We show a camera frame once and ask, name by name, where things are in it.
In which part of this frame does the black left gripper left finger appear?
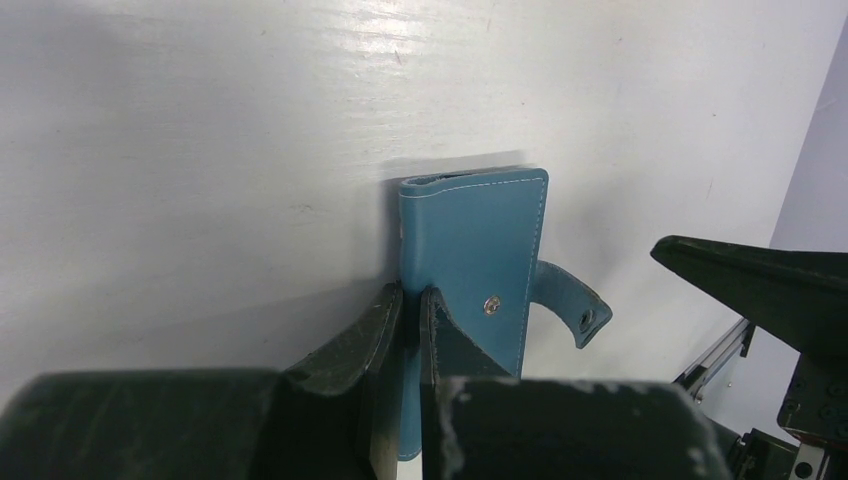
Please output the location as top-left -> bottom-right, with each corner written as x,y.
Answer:
281,283 -> 404,479

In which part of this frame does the aluminium frame rail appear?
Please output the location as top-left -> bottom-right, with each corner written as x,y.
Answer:
674,318 -> 756,404

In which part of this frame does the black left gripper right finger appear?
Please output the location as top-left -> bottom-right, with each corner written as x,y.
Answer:
419,286 -> 525,480

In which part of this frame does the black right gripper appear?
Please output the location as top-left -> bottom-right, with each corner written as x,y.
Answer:
650,235 -> 847,480

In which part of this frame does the teal leather card holder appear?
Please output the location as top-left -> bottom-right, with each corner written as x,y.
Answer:
396,166 -> 614,463

